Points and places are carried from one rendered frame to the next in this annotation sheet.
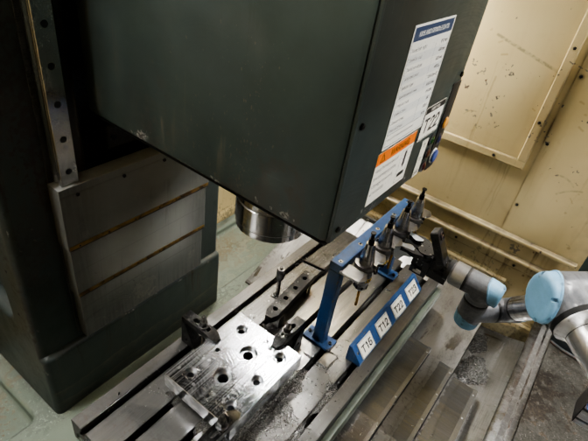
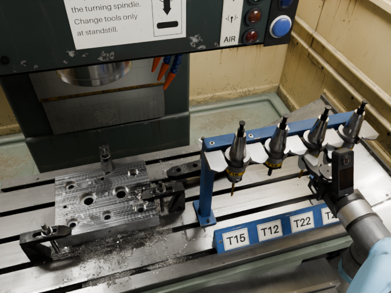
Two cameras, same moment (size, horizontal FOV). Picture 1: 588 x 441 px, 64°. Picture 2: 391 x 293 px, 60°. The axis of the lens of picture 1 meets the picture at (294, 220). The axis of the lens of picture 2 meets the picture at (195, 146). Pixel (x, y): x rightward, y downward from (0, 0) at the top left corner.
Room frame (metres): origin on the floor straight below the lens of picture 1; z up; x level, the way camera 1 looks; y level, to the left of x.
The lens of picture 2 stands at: (0.50, -0.52, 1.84)
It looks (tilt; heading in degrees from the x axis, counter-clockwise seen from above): 45 degrees down; 41
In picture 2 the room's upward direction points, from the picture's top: 2 degrees clockwise
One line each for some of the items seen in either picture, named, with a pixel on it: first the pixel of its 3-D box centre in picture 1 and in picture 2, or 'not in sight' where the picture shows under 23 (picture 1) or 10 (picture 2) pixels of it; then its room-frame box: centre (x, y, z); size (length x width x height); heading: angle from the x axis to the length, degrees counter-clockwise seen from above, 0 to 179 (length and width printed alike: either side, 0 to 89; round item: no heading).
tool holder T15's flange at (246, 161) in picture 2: (365, 265); (237, 157); (1.01, -0.22, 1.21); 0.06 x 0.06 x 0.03
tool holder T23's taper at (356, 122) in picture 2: (418, 206); (355, 121); (1.29, -0.39, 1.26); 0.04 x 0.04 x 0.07
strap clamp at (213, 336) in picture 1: (201, 332); (106, 161); (0.88, 0.21, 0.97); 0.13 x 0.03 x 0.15; 59
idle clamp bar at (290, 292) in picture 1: (289, 299); (202, 169); (1.11, -0.03, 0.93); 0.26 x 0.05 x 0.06; 154
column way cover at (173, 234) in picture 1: (143, 233); (100, 70); (1.06, 0.43, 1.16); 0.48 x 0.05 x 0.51; 149
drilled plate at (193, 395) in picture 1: (235, 369); (105, 200); (0.78, 0.09, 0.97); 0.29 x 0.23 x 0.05; 149
